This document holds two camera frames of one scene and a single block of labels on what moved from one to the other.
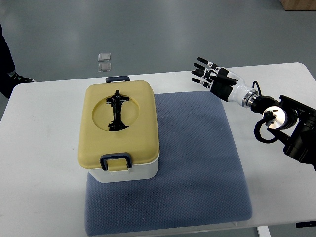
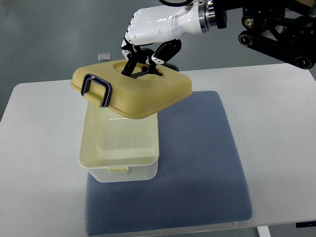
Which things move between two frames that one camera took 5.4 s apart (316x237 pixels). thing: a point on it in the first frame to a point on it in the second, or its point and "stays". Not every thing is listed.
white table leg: (263, 231) stays
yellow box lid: (118, 117) to (134, 98)
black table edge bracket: (305, 224) stays
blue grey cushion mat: (201, 180) stays
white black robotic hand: (223, 83) to (153, 35)
